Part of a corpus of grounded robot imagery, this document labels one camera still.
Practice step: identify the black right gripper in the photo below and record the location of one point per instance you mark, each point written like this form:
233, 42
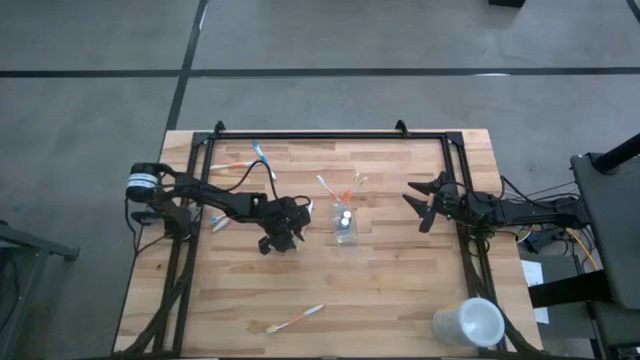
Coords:
452, 200

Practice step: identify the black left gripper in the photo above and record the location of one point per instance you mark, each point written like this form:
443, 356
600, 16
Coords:
282, 216

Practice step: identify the clear acrylic holder box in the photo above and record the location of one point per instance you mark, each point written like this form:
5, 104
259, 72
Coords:
345, 237

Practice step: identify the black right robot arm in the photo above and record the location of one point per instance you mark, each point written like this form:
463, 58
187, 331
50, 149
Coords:
525, 212

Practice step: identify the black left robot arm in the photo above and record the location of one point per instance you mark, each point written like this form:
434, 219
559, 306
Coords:
225, 200

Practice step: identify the far toothbrushes on table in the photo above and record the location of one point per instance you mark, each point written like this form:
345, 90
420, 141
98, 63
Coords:
220, 226

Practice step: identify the blue white toothbrush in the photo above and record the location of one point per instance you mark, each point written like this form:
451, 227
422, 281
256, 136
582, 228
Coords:
217, 218
259, 150

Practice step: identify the blue black power adapter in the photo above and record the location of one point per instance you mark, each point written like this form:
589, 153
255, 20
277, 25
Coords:
537, 243

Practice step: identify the white paper sheet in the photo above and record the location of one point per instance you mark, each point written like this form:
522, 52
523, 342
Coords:
532, 272

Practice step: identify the white plastic cup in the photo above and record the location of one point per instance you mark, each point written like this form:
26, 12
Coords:
472, 322

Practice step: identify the black side stand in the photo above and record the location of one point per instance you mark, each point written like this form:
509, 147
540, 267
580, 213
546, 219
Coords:
615, 225

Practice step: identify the black floor object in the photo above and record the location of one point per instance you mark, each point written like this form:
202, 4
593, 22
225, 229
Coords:
505, 3

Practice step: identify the grey metal stand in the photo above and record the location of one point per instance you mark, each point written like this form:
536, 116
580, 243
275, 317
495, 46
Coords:
30, 245

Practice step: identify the black metal table frame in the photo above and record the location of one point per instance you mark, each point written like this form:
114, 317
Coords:
425, 135

